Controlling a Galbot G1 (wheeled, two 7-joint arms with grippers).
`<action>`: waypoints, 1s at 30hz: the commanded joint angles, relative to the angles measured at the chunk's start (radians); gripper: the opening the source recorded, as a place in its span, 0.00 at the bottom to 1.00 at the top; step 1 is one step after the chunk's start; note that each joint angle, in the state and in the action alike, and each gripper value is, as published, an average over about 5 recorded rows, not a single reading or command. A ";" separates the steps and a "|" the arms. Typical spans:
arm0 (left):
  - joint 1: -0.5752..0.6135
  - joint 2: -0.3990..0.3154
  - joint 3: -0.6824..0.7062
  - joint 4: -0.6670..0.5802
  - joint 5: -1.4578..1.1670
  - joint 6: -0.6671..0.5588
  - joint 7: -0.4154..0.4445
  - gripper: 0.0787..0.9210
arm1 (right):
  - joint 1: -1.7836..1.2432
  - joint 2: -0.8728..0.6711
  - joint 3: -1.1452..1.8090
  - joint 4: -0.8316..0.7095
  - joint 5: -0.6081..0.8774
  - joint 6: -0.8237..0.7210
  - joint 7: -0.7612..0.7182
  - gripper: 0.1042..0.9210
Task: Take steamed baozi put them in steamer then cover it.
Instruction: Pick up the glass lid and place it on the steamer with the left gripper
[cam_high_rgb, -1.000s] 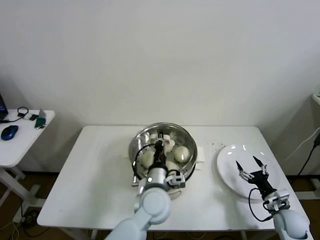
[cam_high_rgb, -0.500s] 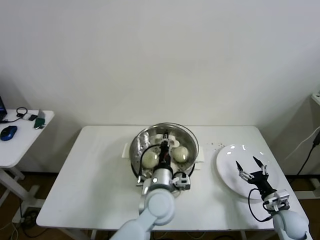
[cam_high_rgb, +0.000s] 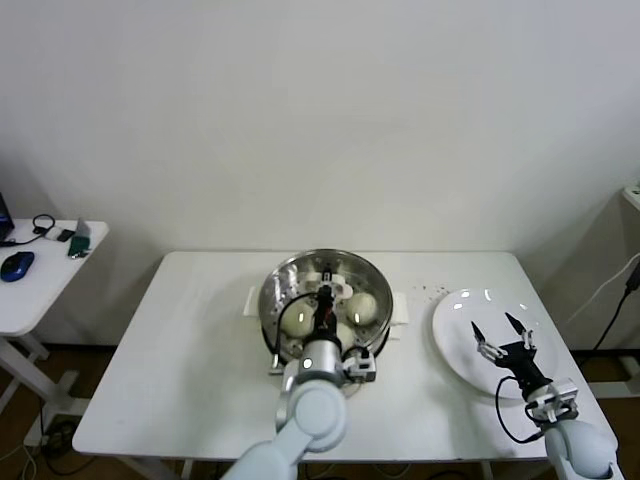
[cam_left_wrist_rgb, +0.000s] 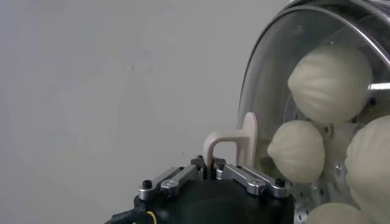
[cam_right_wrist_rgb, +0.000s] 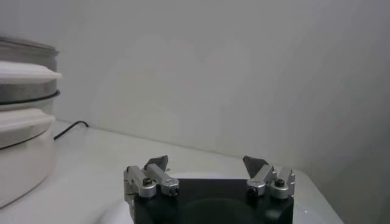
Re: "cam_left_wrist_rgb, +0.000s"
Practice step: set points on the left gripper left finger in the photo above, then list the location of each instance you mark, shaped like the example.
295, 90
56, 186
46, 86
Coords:
179, 180

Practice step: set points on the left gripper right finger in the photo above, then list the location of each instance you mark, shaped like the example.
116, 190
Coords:
246, 179

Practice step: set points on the white steamed baozi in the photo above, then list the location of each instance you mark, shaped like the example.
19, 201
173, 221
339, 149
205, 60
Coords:
329, 85
335, 216
295, 152
371, 164

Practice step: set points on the perforated stainless steel steamer basket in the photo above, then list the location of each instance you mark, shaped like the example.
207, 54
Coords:
365, 9

